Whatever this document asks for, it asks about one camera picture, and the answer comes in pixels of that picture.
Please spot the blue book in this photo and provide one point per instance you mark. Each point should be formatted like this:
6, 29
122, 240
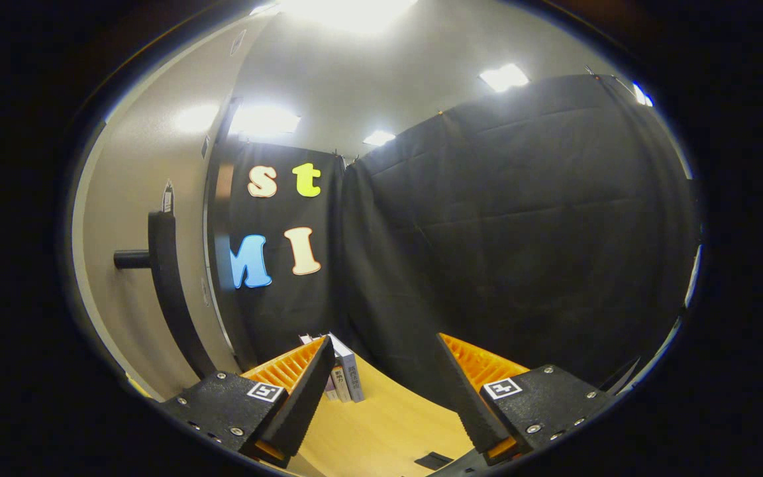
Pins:
354, 381

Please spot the beige cabinet door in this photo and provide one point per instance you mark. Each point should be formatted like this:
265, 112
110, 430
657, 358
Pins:
130, 172

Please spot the small black flat object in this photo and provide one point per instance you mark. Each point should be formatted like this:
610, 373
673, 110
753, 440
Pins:
433, 460

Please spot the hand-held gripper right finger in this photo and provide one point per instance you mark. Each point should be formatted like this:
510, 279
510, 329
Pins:
464, 397

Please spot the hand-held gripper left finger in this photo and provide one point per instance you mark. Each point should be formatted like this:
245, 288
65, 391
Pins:
305, 397

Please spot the dark grey cabinet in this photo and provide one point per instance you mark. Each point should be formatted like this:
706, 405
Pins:
219, 218

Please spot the black backdrop cloth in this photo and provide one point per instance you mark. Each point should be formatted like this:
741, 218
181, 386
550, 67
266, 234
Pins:
520, 232

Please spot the white spine book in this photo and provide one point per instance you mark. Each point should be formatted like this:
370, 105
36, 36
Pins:
340, 385

